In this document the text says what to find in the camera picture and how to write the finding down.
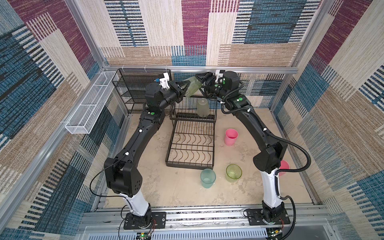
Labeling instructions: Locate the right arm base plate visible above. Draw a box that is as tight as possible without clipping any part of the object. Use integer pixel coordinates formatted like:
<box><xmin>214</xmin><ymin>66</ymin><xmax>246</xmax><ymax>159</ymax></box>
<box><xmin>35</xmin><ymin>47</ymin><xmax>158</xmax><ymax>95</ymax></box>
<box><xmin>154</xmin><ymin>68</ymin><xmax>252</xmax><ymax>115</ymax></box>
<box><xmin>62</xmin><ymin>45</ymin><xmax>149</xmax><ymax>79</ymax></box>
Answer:
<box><xmin>243</xmin><ymin>209</ymin><xmax>291</xmax><ymax>226</ymax></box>

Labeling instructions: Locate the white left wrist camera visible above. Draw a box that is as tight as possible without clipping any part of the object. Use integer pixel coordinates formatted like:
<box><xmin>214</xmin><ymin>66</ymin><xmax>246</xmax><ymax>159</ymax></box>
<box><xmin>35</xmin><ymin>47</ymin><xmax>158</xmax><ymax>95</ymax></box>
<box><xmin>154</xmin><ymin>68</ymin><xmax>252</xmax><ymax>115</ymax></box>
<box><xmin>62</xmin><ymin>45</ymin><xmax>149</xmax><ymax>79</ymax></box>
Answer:
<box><xmin>155</xmin><ymin>73</ymin><xmax>170</xmax><ymax>90</ymax></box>

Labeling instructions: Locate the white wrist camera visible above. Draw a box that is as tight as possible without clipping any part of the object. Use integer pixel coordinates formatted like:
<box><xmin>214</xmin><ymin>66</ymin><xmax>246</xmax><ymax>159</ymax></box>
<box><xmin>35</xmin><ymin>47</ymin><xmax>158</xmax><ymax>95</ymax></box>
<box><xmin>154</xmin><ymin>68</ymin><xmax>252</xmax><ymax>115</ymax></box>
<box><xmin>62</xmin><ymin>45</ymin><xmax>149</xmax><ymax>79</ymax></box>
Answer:
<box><xmin>215</xmin><ymin>70</ymin><xmax>225</xmax><ymax>84</ymax></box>
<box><xmin>155</xmin><ymin>73</ymin><xmax>170</xmax><ymax>90</ymax></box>

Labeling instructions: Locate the pale frosted green cup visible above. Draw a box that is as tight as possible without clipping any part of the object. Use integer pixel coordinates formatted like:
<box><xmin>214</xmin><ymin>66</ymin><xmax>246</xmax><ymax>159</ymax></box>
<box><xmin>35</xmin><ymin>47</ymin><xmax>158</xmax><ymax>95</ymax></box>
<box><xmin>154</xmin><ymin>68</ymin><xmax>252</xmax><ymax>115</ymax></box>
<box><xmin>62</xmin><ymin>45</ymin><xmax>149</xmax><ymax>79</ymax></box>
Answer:
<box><xmin>197</xmin><ymin>98</ymin><xmax>210</xmax><ymax>118</ymax></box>

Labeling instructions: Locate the teal frosted cup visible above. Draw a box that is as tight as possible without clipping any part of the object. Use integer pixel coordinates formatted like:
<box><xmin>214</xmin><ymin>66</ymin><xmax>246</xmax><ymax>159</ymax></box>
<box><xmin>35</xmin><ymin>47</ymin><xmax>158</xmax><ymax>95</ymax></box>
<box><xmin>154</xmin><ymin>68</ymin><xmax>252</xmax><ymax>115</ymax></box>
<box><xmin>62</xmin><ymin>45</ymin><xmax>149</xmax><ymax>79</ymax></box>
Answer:
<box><xmin>201</xmin><ymin>169</ymin><xmax>216</xmax><ymax>189</ymax></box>

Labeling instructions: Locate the aluminium front rail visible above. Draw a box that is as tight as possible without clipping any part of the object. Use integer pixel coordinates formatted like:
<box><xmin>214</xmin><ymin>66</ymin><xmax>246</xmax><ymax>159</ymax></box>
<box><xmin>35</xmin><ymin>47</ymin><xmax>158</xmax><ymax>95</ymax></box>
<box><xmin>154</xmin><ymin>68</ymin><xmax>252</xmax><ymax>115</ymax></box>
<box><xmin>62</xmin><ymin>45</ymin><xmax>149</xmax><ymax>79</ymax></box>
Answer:
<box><xmin>75</xmin><ymin>204</ymin><xmax>341</xmax><ymax>240</ymax></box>

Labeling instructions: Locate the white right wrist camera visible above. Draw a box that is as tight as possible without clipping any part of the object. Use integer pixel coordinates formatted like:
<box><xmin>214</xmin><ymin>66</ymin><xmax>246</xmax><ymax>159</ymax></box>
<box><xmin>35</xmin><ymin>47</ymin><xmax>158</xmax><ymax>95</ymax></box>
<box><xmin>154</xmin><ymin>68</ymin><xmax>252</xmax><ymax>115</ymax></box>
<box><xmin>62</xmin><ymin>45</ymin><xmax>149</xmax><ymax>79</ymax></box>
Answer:
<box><xmin>215</xmin><ymin>70</ymin><xmax>225</xmax><ymax>84</ymax></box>

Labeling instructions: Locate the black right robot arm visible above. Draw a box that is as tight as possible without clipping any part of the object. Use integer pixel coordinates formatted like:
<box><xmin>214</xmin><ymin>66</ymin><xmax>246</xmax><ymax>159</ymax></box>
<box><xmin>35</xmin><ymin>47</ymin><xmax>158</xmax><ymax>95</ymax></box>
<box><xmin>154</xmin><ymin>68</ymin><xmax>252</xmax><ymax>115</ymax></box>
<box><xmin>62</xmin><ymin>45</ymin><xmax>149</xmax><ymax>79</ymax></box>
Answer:
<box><xmin>195</xmin><ymin>71</ymin><xmax>288</xmax><ymax>224</ymax></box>

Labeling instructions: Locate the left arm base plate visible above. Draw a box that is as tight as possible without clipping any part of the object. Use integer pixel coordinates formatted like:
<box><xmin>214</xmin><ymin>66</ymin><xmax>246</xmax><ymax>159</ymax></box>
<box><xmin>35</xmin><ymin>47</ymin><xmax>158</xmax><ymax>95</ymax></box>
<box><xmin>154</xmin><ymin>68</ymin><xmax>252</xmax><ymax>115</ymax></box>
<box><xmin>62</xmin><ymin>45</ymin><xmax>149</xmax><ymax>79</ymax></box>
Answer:
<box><xmin>123</xmin><ymin>212</ymin><xmax>167</xmax><ymax>230</ymax></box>

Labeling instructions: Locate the black two-tier dish rack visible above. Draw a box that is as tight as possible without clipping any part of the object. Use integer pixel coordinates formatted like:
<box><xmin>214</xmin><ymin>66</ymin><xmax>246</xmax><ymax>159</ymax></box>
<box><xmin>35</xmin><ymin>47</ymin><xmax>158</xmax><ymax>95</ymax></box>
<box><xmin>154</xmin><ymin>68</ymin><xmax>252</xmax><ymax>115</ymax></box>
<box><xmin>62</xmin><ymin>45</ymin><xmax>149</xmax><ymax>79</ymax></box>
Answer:
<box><xmin>166</xmin><ymin>96</ymin><xmax>218</xmax><ymax>170</ymax></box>

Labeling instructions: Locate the opaque pink cup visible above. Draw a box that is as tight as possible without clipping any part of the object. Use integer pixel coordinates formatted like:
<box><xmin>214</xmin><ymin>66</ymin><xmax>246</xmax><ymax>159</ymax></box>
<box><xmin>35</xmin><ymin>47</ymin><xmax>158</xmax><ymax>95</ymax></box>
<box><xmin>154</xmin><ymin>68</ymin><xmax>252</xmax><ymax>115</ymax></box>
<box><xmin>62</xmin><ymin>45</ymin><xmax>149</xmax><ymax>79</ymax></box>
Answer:
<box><xmin>225</xmin><ymin>129</ymin><xmax>239</xmax><ymax>146</ymax></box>

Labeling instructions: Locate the black corrugated cable conduit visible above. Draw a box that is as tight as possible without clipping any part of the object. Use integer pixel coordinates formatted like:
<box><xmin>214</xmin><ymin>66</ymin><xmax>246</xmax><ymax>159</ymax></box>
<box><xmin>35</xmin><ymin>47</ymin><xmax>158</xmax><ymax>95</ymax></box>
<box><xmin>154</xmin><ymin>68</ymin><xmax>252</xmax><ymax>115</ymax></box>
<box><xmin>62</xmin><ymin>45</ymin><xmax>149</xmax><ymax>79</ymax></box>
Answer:
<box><xmin>220</xmin><ymin>80</ymin><xmax>312</xmax><ymax>240</ymax></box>

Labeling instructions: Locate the black mesh shelf rack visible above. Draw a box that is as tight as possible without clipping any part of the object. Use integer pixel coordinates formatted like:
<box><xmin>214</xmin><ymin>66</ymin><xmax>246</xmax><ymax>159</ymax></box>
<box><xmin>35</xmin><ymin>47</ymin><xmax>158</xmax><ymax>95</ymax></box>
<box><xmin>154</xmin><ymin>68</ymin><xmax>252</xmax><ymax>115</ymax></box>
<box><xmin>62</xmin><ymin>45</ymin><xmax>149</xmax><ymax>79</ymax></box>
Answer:
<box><xmin>112</xmin><ymin>69</ymin><xmax>172</xmax><ymax>114</ymax></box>

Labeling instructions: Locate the pink cup near right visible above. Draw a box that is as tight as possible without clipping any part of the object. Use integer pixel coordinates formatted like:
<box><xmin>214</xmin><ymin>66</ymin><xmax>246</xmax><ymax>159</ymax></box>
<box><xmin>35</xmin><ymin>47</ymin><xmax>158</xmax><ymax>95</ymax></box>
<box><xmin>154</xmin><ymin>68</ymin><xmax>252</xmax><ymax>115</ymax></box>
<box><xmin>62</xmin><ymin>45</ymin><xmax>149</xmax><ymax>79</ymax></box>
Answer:
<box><xmin>279</xmin><ymin>160</ymin><xmax>291</xmax><ymax>177</ymax></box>

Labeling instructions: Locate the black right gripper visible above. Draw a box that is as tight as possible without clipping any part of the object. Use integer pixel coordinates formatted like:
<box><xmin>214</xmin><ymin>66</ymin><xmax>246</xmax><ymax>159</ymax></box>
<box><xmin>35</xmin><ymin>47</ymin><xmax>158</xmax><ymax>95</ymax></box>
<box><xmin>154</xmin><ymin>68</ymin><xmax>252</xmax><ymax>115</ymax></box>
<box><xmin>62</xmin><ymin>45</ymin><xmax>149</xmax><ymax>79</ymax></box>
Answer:
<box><xmin>194</xmin><ymin>71</ymin><xmax>229</xmax><ymax>100</ymax></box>

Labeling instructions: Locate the white wire mesh basket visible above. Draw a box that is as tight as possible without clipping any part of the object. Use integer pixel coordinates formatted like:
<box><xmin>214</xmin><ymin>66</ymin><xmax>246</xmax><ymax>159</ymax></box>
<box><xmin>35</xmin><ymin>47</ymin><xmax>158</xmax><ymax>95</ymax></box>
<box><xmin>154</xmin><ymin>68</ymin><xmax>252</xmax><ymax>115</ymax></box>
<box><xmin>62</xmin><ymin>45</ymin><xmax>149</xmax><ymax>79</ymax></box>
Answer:
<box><xmin>65</xmin><ymin>72</ymin><xmax>116</xmax><ymax>135</ymax></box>

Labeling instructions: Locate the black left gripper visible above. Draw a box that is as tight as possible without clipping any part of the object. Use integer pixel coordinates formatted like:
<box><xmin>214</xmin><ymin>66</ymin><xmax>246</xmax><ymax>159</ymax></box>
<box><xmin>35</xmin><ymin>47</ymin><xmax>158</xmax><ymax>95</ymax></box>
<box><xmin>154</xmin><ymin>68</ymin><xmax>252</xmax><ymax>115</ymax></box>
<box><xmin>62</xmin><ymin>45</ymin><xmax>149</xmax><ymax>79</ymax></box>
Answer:
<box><xmin>157</xmin><ymin>81</ymin><xmax>189</xmax><ymax>114</ymax></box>

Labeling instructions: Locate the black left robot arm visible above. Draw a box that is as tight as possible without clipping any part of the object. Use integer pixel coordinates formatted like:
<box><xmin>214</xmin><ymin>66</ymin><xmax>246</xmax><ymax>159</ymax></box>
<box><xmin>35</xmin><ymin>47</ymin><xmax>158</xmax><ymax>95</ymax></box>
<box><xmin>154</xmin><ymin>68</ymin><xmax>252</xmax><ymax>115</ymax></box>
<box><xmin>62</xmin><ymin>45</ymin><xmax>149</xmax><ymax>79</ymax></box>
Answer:
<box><xmin>104</xmin><ymin>81</ymin><xmax>190</xmax><ymax>228</ymax></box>

